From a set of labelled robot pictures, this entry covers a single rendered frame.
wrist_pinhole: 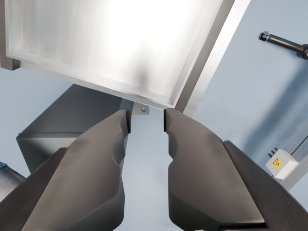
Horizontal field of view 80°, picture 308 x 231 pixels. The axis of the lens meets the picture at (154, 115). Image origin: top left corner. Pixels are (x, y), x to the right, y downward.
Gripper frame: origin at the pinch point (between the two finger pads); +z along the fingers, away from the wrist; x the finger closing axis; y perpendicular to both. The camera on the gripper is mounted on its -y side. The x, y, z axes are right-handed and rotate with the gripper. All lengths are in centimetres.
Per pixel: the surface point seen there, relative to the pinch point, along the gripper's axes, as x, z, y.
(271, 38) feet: 69, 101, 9
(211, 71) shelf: 10.7, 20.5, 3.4
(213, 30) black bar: 9.8, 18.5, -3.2
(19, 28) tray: -18.4, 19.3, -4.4
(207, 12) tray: 9.1, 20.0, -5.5
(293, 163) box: 66, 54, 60
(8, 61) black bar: -21.2, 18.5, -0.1
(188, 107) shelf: 7.2, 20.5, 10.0
